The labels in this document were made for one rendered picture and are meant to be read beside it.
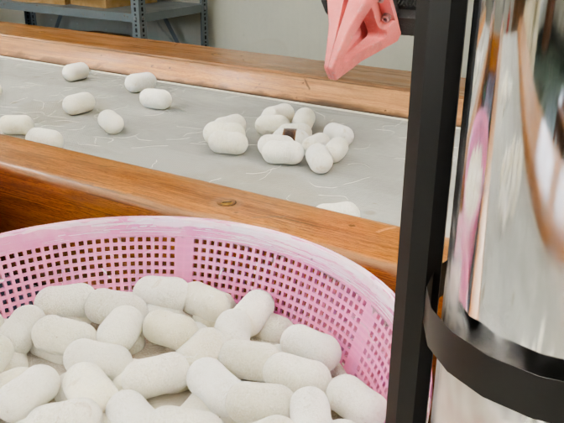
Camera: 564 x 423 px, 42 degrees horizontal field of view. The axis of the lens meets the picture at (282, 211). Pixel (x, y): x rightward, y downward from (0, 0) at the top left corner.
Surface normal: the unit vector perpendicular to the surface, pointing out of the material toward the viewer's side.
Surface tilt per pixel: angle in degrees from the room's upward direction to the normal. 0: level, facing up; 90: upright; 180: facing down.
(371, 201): 0
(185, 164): 0
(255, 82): 45
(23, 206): 90
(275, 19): 90
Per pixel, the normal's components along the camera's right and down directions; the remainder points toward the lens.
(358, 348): -0.89, -0.17
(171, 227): -0.07, 0.12
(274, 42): -0.52, 0.33
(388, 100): -0.36, -0.43
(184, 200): 0.01, -0.92
